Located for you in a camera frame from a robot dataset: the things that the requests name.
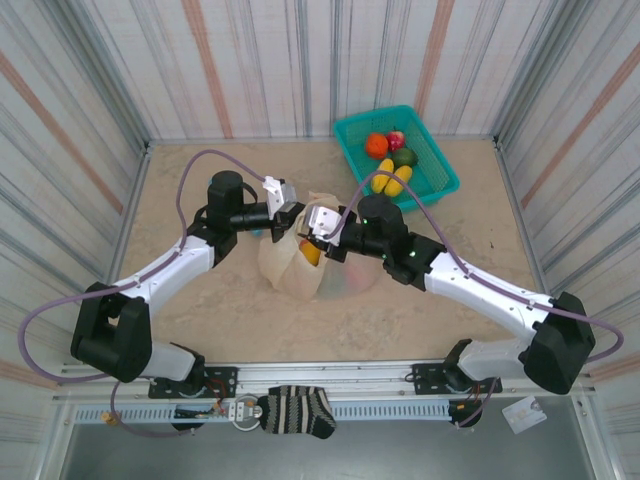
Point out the red white fake apple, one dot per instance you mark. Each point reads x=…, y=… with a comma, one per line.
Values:
x=396, y=141

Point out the white card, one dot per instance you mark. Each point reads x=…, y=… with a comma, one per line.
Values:
x=522, y=415

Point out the yellow fake banana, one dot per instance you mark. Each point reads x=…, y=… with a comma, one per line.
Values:
x=382, y=186
x=311, y=254
x=404, y=172

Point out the cream plastic bag orange prints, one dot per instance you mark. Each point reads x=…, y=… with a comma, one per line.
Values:
x=290, y=272

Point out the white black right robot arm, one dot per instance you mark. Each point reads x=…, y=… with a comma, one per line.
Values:
x=480, y=295

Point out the orange fake orange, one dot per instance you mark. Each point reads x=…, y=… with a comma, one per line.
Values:
x=376, y=146

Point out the black white striped cloth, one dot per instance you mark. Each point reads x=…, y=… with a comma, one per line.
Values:
x=295, y=410

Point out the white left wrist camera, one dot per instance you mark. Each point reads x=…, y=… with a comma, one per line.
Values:
x=280, y=197

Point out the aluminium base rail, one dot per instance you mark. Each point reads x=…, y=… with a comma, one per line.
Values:
x=325, y=372

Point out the teal plastic basket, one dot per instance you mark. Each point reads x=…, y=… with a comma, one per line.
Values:
x=435, y=165

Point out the light green fake fruit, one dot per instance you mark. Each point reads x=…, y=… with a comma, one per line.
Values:
x=405, y=158

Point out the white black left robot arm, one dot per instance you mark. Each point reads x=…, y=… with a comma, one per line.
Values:
x=165, y=270

